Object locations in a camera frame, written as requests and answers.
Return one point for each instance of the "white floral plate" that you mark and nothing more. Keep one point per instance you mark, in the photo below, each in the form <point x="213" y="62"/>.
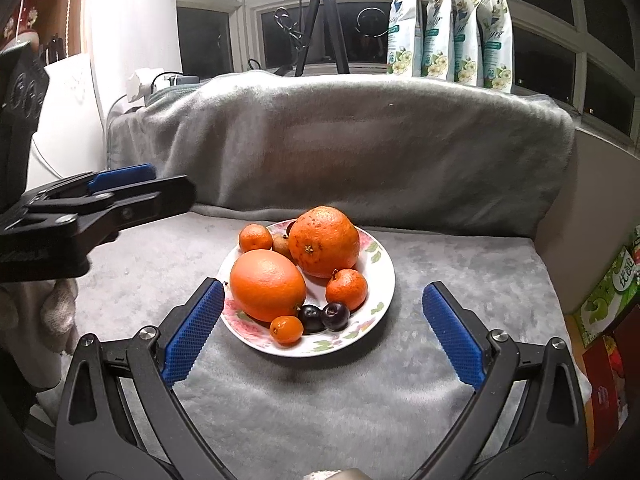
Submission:
<point x="370" y="285"/>

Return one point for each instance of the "white window frame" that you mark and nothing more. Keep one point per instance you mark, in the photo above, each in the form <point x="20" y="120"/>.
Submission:
<point x="247" y="35"/>

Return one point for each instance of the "black tripod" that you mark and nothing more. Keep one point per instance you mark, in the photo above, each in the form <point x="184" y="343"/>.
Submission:
<point x="322" y="20"/>

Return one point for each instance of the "person's right hand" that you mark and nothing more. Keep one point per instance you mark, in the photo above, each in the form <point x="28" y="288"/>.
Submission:
<point x="330" y="476"/>

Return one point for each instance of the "light grey fleece blanket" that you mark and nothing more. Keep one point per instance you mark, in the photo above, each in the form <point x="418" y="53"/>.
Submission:
<point x="325" y="400"/>

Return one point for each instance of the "brown kiwi fruit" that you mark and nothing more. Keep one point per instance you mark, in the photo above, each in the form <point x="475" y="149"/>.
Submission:
<point x="281" y="245"/>

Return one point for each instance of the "dark plum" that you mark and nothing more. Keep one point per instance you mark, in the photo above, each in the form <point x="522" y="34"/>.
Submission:
<point x="311" y="317"/>
<point x="336" y="316"/>

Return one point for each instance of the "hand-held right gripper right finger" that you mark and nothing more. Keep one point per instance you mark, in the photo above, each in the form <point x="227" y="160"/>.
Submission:
<point x="452" y="330"/>

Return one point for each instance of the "white power strip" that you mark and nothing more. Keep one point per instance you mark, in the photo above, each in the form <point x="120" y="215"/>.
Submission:
<point x="145" y="82"/>

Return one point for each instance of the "orange kumquat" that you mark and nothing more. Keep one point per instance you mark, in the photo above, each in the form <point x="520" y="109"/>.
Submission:
<point x="286" y="330"/>

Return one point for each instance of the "small mandarin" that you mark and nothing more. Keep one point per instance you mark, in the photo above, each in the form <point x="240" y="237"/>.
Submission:
<point x="346" y="287"/>
<point x="255" y="237"/>

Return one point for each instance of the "red box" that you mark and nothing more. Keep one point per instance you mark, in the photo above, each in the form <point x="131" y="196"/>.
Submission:
<point x="607" y="380"/>

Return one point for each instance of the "large smooth orange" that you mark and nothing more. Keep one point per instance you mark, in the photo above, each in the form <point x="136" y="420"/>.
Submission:
<point x="267" y="285"/>

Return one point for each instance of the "white refrigerator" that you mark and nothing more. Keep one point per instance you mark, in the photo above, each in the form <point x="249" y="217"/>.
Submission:
<point x="65" y="125"/>

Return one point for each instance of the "green cardboard box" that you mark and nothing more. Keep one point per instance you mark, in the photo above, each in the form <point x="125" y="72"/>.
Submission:
<point x="610" y="290"/>

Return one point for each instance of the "large speckled orange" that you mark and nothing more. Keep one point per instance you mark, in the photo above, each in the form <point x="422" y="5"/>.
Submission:
<point x="324" y="242"/>

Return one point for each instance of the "grey draped blanket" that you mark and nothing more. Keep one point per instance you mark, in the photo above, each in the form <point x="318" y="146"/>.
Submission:
<point x="350" y="150"/>

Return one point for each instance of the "person's left hand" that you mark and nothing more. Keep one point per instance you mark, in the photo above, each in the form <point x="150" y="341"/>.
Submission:
<point x="57" y="310"/>

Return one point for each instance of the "floral refill pouch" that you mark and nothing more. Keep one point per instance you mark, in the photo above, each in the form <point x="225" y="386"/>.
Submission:
<point x="497" y="42"/>
<point x="404" y="25"/>
<point x="437" y="25"/>
<point x="467" y="35"/>

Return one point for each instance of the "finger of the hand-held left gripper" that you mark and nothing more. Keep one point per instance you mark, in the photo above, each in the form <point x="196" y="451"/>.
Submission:
<point x="150" y="200"/>
<point x="125" y="174"/>

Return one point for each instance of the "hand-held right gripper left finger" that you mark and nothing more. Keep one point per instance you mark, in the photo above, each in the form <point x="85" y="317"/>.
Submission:
<point x="195" y="330"/>

